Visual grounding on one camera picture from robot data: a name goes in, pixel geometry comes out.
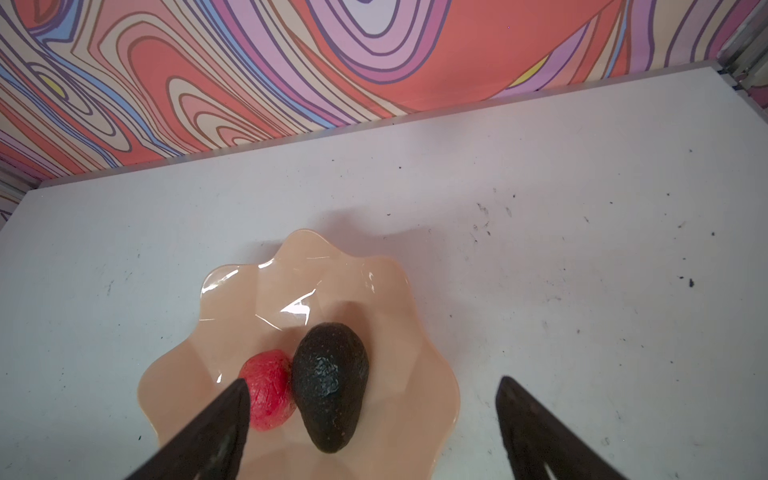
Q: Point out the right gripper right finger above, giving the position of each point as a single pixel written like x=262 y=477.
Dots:
x=538 y=444

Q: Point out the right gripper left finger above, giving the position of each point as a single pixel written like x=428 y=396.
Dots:
x=211 y=446

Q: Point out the red fake strawberry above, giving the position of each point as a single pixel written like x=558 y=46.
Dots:
x=269 y=390

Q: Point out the dark fake avocado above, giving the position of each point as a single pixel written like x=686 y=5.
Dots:
x=330 y=371

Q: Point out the peach scalloped fruit bowl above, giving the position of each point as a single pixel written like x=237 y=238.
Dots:
x=374 y=397

